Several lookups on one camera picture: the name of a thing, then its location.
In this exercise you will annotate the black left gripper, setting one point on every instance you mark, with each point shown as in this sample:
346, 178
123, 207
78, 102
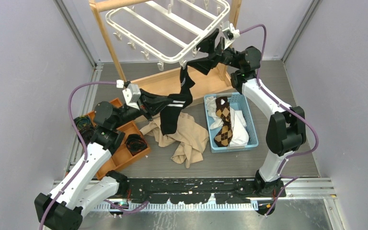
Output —
152, 103

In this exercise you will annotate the white plastic clip hanger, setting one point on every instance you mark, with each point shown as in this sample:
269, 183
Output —
167, 30

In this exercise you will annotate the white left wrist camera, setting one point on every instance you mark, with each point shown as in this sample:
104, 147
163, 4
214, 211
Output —
131, 93

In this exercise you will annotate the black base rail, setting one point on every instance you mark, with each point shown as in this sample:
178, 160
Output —
224, 190

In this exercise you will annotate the light blue plastic basket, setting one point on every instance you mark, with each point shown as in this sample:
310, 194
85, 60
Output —
238, 102

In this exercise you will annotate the brown argyle sock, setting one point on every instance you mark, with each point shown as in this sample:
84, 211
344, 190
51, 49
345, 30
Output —
225, 135

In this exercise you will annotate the rolled black sock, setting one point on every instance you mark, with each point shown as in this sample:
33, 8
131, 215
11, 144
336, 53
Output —
135, 144

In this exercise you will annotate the orange compartment tray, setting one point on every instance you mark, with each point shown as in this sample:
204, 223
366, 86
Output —
122, 158

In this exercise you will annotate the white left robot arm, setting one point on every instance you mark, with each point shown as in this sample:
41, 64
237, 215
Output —
65, 207

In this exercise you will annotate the black white-striped sock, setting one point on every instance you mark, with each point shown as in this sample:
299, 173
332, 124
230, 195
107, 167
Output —
169, 115
186, 83

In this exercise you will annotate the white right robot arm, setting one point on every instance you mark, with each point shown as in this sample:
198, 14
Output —
286, 128

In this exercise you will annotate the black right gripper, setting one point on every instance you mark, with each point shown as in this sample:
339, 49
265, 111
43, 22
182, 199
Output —
204, 65

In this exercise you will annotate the rolled dark patterned sock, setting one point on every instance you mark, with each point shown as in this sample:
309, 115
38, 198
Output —
83, 123

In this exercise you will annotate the white sock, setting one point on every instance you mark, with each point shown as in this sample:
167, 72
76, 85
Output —
238, 123

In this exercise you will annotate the beige crumpled cloth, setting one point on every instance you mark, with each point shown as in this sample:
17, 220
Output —
191, 136

